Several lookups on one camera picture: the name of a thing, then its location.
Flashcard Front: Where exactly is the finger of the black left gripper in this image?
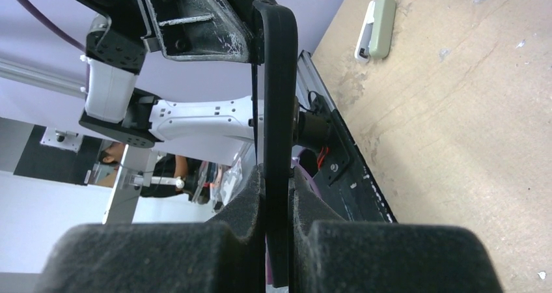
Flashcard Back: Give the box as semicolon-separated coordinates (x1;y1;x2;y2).
135;0;264;64

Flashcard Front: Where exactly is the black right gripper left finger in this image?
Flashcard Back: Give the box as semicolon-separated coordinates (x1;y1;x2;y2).
35;167;266;292

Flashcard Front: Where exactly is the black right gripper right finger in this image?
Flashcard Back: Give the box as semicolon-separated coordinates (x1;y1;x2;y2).
289;167;502;292

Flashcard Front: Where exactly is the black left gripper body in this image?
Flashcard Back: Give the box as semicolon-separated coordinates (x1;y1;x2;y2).
76;0;146;39

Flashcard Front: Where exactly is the black phone case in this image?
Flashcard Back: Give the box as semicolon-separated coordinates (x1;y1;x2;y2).
253;0;298;287

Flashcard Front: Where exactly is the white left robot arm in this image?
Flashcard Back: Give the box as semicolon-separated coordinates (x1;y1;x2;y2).
77;0;331;150

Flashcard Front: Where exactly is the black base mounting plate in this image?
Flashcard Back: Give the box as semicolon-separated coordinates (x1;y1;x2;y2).
295;50;398;224

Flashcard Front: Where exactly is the person with dark hair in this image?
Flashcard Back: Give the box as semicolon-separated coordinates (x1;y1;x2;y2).
98;142;202;201

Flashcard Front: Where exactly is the grey white small device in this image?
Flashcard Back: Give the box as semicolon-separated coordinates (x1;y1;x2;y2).
354;0;396;63

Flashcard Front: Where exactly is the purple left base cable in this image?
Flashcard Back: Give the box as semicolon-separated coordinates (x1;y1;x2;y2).
293;148;322;199

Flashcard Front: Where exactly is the aluminium front rail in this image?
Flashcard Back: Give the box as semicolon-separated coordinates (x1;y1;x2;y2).
1;59;85;98

